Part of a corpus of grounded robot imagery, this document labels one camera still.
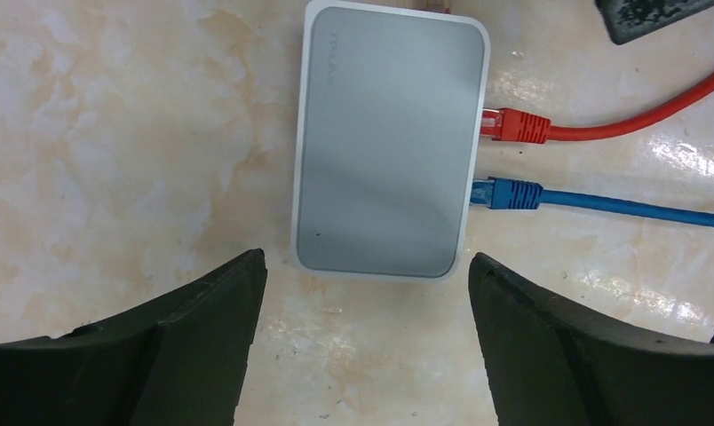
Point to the white network switch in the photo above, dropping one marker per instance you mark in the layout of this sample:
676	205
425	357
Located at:
388	126

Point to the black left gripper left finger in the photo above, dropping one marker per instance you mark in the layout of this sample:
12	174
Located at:
178	359

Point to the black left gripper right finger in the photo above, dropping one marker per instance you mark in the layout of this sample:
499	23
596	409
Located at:
552	361

